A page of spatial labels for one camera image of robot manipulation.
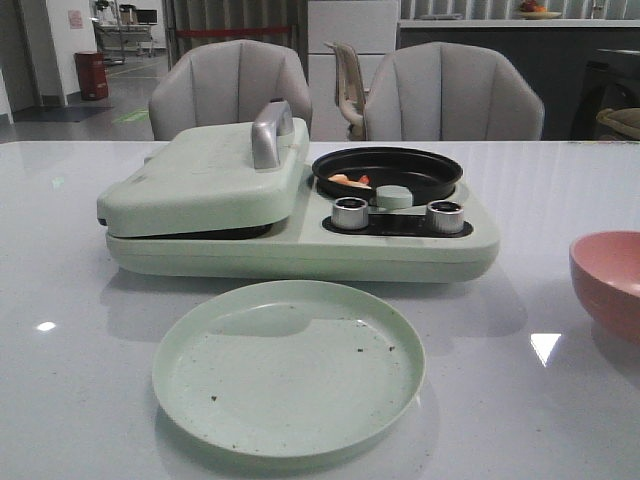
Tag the cooked shrimp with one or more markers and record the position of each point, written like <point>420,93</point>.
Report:
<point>362,182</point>

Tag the green breakfast maker lid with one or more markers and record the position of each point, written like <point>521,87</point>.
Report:
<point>212,179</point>

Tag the green breakfast maker base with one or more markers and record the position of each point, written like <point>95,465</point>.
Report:
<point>299,247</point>

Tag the left silver control knob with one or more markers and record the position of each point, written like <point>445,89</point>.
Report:
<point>350,213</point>

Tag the silver control knob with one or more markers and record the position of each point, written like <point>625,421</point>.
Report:
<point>350,213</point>
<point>445,217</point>

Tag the right silver control knob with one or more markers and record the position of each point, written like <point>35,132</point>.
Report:
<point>445,217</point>

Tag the black round frying pan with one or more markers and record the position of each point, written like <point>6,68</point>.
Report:
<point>427,175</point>

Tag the light green round plate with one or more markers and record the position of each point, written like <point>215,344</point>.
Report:
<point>289,369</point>

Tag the beige office chair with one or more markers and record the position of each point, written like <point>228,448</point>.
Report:
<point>350,94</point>

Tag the left grey upholstered chair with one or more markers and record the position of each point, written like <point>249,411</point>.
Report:
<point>227,82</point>

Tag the grey upholstered chair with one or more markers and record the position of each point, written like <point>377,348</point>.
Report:
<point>227,82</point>
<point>441,91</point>

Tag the right grey upholstered chair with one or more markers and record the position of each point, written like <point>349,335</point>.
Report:
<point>441,91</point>

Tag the white cabinet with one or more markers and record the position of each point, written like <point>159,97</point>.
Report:
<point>370,27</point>

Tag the red trash bin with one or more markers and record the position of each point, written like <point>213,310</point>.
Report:
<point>91,75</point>

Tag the pink bowl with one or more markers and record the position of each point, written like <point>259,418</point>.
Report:
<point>604,268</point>

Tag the fruit bowl on counter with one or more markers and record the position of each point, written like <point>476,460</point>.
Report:
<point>533,10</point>

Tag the grey counter with white top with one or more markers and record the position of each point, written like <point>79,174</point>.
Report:
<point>577,67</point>

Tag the beige cushion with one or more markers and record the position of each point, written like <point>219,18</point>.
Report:
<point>623,121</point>

